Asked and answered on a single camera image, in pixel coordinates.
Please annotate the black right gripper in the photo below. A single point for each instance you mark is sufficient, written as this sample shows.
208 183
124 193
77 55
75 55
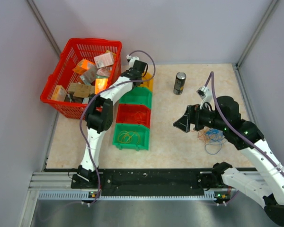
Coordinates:
192 115

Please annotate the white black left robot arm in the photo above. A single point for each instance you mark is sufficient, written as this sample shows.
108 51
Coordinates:
99 116

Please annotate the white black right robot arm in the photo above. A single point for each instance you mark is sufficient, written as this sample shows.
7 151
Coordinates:
247 138

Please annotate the yellow plastic bin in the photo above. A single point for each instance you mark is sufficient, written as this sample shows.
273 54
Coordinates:
146 83

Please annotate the green plastic bin upper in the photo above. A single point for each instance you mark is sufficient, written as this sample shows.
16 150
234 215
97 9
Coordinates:
137 96

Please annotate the green plastic bin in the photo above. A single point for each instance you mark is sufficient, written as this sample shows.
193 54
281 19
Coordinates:
137 96
131 136

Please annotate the pink white box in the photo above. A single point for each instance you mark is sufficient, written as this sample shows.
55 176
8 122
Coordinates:
104 60

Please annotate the bright orange box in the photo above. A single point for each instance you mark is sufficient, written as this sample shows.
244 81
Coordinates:
100 84

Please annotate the red plastic bin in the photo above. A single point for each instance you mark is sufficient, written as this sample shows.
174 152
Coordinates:
134 114

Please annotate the dark drink can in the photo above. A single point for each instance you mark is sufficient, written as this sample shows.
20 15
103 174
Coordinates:
179 83

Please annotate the brown cardboard box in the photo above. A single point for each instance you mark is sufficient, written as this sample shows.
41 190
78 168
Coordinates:
81 90

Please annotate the green plastic bin lower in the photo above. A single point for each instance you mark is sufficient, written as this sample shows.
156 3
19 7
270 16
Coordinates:
131 136

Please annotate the red plastic basket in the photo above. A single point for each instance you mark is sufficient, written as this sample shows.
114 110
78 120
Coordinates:
76 50

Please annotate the yellow box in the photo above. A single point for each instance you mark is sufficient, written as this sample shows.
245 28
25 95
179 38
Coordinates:
59 93

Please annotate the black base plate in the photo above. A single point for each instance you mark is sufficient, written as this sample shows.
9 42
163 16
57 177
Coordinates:
151 182

